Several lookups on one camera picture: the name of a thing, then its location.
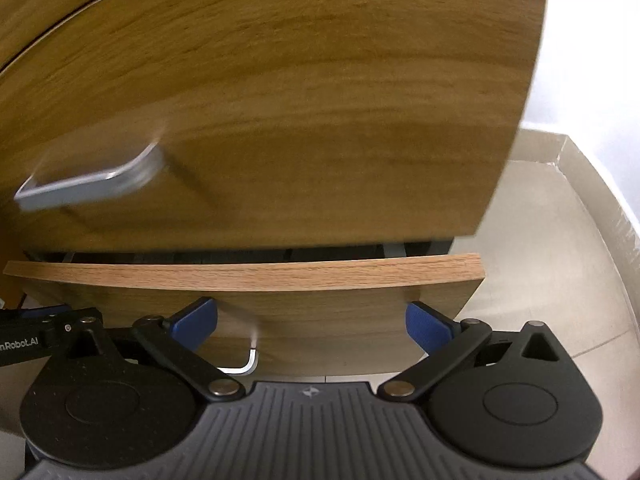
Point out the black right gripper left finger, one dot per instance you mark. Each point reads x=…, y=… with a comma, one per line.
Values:
x=154, y=359

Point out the wooden upper drawer front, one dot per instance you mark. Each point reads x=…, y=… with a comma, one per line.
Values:
x=283, y=123

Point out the silver drawer handle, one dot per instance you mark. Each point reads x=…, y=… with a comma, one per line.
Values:
x=107, y=184
x=239, y=354

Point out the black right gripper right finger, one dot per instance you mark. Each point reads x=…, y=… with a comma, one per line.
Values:
x=470, y=361

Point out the wooden drawer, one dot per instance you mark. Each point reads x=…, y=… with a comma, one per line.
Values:
x=313, y=319
x=283, y=123

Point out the silver lower drawer handle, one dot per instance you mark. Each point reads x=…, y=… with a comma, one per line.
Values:
x=239, y=354

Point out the silver upper drawer handle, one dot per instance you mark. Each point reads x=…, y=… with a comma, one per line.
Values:
x=107, y=184

